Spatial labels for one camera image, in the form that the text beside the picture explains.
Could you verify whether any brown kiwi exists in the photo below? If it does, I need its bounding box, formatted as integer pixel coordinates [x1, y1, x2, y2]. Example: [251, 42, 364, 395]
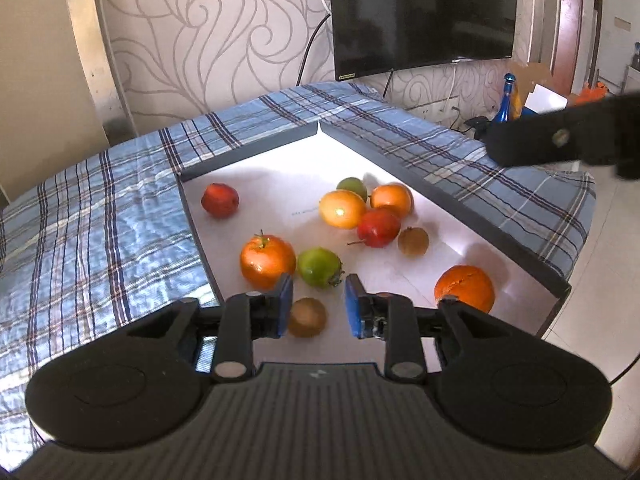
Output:
[287, 297, 328, 339]
[397, 227, 430, 257]

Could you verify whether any black television cable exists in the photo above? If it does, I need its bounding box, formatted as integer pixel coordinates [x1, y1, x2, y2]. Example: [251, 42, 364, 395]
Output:
[296, 12, 332, 86]

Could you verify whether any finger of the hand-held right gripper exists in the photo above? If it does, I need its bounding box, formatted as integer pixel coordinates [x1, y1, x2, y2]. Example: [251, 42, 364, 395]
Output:
[485, 94, 640, 181]

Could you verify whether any white tray with grey rim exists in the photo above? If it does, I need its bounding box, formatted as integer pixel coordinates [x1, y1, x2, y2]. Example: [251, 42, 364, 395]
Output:
[176, 121, 572, 339]

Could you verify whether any blue bottle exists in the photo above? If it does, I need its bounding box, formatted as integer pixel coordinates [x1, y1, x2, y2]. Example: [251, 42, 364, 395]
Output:
[494, 73, 524, 124]

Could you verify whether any white cardboard box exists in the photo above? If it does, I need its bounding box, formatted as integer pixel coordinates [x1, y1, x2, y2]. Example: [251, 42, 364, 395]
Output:
[524, 83, 569, 114]

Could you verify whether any orange plastic item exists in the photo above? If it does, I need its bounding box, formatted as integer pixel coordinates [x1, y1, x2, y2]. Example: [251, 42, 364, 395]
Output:
[580, 82, 609, 106]

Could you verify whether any orange tangerine with stem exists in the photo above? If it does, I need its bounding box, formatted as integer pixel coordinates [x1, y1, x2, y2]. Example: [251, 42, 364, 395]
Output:
[240, 230, 297, 291]

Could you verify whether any blue plaid cloth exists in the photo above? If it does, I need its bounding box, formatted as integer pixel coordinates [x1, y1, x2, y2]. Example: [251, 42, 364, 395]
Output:
[0, 82, 597, 457]

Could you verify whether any brown wooden door frame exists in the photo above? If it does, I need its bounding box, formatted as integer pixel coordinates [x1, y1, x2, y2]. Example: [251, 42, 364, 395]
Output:
[549, 0, 586, 97]

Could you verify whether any small orange tangerine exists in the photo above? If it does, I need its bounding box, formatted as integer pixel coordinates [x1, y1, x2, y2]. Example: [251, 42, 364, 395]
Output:
[369, 183, 414, 219]
[319, 188, 367, 230]

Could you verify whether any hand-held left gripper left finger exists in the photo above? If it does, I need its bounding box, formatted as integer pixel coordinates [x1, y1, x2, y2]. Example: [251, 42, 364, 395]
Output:
[127, 272, 295, 381]

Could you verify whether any green round fruit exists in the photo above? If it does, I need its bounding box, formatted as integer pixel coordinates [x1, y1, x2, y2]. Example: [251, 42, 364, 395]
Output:
[297, 247, 344, 289]
[336, 177, 369, 203]

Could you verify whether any large orange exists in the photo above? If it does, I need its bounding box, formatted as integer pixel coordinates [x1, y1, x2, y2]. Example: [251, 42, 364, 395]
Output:
[434, 265, 496, 314]

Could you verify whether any red apple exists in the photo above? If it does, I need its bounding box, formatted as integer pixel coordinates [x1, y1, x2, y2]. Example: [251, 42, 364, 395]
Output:
[201, 183, 240, 219]
[347, 209, 402, 249]

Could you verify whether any metal wall strip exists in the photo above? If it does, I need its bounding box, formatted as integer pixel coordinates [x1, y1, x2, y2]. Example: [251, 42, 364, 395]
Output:
[60, 0, 139, 141]

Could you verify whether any black flat screen television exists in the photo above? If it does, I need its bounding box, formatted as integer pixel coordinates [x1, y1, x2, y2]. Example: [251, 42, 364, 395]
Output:
[327, 0, 519, 83]

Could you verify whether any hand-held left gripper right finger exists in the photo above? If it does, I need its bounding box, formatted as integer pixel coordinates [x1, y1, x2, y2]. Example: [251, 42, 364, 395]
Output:
[344, 273, 521, 381]

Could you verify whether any white wall socket panel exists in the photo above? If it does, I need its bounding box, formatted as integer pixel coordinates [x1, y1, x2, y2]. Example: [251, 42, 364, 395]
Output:
[405, 95, 462, 122]

